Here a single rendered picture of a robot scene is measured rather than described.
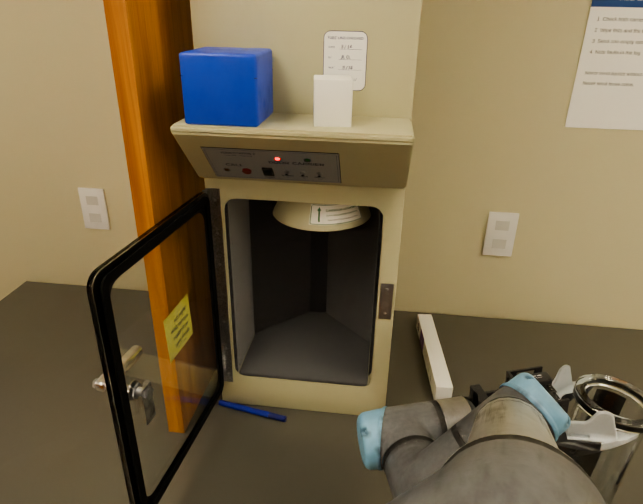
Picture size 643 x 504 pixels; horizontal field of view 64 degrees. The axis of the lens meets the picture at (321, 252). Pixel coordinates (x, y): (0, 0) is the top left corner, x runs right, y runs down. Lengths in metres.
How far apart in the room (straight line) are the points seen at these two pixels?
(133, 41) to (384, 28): 0.33
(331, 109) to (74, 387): 0.79
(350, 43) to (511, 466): 0.62
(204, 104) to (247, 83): 0.06
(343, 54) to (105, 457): 0.77
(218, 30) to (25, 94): 0.78
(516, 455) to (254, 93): 0.54
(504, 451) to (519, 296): 1.15
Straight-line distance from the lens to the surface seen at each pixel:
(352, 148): 0.69
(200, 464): 0.99
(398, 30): 0.78
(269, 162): 0.75
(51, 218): 1.58
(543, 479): 0.28
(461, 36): 1.22
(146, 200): 0.81
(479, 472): 0.27
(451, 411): 0.73
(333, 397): 1.03
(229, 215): 0.88
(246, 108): 0.70
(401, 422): 0.71
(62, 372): 1.26
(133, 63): 0.76
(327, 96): 0.70
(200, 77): 0.71
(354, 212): 0.88
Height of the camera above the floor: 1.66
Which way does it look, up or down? 26 degrees down
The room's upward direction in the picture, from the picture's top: 1 degrees clockwise
